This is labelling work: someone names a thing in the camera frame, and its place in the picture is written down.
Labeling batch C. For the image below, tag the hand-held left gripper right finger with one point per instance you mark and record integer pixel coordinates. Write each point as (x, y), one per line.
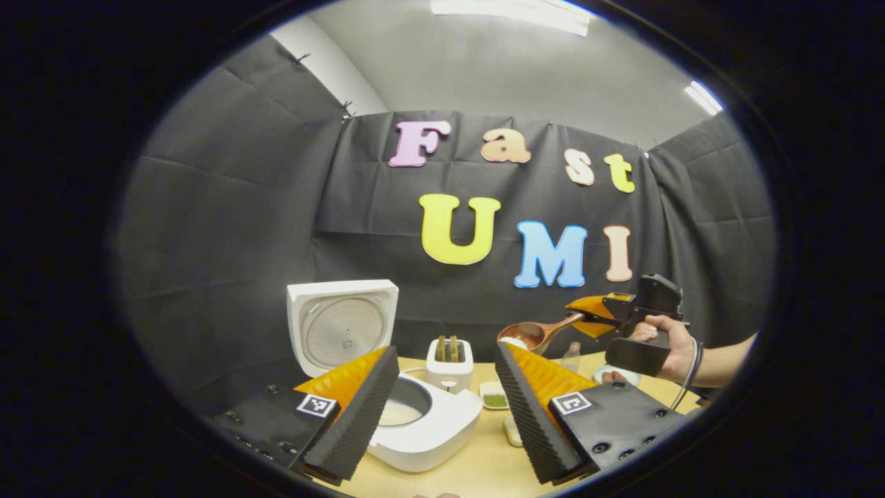
(529, 415)

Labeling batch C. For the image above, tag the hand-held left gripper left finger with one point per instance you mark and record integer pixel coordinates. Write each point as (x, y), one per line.
(363, 422)

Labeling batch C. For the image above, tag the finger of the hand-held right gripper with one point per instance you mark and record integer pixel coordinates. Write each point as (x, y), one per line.
(594, 328)
(598, 306)

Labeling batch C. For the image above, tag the clear box of rice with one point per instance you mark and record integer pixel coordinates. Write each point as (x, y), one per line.
(513, 432)

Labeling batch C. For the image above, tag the wooden spoon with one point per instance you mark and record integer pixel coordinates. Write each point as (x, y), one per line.
(529, 335)

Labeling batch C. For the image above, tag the white rice cooker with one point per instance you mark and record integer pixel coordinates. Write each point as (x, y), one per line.
(342, 328)

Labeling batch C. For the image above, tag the clear plastic bottle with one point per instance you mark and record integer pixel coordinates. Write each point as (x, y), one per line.
(571, 358)

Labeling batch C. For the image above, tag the white divided grain dish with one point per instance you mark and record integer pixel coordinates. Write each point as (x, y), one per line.
(494, 398)

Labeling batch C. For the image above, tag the red sausage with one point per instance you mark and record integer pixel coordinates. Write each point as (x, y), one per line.
(612, 377)

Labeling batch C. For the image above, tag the pale green plate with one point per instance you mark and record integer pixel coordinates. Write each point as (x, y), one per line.
(626, 377)

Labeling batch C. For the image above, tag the white toaster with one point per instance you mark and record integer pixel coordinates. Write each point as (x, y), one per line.
(449, 375)

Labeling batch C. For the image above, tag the brown toast slice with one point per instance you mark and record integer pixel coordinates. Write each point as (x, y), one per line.
(440, 349)
(454, 349)

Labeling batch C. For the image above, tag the small ceiling light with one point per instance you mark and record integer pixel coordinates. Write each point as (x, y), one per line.
(704, 97)

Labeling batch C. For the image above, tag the black backdrop cloth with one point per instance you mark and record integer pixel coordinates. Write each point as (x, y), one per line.
(228, 228)

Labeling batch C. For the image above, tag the long ceiling light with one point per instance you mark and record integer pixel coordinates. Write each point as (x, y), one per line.
(511, 12)

